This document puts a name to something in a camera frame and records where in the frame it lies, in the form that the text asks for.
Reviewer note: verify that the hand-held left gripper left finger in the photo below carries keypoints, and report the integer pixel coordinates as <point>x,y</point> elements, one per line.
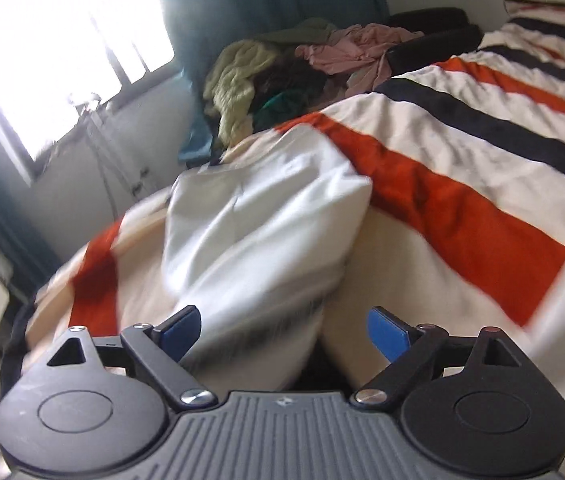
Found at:
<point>182,334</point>

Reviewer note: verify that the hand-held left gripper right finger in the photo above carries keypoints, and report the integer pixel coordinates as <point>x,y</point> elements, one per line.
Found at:
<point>387,334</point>

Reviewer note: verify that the white sweatshirt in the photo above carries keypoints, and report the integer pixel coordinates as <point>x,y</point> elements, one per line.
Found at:
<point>242,240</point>

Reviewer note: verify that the striped fleece blanket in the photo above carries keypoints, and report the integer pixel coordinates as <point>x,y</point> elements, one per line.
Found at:
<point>462,160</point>

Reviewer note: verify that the light blue cloth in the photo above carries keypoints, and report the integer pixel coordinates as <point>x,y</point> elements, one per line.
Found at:
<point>197,142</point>

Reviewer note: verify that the garment steamer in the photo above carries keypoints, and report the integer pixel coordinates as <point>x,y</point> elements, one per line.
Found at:
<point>95,125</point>

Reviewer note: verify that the dark green garment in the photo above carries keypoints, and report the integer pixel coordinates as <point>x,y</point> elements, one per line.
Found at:
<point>277,107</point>

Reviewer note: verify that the dark patterned garment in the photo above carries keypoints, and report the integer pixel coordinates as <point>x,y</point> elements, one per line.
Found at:
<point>297,80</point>

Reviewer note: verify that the black armchair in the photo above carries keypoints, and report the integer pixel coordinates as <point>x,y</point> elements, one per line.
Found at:
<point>442,40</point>

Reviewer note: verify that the window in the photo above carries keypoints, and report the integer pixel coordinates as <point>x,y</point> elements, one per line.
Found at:
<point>37,60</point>

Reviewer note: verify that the olive grey garment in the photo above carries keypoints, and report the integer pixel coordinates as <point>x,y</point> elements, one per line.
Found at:
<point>302,30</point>

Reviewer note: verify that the striped pillow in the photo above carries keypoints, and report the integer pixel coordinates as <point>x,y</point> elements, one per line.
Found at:
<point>552,10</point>

